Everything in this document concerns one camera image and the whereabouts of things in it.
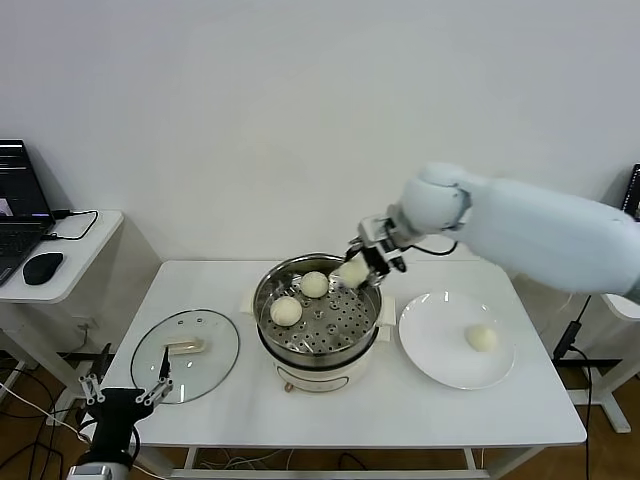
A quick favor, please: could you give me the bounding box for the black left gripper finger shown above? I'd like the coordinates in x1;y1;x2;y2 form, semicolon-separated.
136;346;175;406
78;342;113;406

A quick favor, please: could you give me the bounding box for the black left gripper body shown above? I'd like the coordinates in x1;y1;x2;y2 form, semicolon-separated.
89;388;151;452

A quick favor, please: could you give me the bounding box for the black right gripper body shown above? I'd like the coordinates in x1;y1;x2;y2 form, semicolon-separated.
360;243;395;280

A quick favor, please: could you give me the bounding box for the white steamed baozi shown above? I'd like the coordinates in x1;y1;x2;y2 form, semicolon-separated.
299;270;330;299
338;258;374;290
269;296;304;327
465;323;499;353

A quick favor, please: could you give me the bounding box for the round glass pot lid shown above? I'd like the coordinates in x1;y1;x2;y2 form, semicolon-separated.
130;308;241;405

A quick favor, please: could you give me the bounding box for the stainless steel steamer basket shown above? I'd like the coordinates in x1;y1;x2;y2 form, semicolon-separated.
252;253;384;354

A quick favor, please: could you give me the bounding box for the white round plate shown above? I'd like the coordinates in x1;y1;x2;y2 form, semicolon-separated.
398;291;516;391

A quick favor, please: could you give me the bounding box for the white side table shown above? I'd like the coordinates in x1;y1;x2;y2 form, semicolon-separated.
0;209;125;426
567;293;640;434

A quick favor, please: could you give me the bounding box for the black computer mouse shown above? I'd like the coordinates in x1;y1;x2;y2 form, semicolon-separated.
21;252;65;287

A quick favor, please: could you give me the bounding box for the white electric cooker base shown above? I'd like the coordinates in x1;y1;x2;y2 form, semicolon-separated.
241;294;396;396

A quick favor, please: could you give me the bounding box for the black laptop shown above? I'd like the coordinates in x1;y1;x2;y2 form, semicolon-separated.
0;138;57;289
619;163;640;221

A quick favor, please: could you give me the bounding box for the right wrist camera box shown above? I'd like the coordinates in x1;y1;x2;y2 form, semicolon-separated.
357;213;396;251

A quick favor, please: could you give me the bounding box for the white floor cable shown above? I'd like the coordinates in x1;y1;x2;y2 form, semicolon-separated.
0;382;81;434

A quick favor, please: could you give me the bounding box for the black laptop cable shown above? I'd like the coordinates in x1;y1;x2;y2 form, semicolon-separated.
42;209;100;244

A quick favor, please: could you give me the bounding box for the black cable with adapter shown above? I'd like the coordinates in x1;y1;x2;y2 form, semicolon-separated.
552;294;594;451

